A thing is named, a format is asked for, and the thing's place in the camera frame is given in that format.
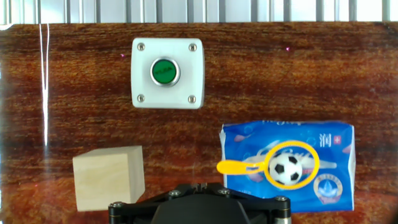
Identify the white box with green button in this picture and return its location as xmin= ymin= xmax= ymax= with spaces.
xmin=131 ymin=37 xmax=206 ymax=110

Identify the blue tissue pack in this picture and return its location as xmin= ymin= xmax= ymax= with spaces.
xmin=219 ymin=120 xmax=356 ymax=214

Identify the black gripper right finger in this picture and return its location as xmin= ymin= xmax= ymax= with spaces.
xmin=198 ymin=183 xmax=292 ymax=224

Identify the large wooden cube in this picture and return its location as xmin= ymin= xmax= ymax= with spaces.
xmin=72 ymin=145 xmax=146 ymax=212

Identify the small soccer ball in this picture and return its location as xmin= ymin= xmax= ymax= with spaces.
xmin=269 ymin=152 xmax=303 ymax=186

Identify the wood grain table mat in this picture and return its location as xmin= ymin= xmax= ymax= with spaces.
xmin=0 ymin=21 xmax=398 ymax=224

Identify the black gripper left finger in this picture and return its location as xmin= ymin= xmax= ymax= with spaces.
xmin=108 ymin=183 xmax=198 ymax=224

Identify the yellow bubble ring wand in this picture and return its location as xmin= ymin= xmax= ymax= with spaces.
xmin=216 ymin=140 xmax=320 ymax=190

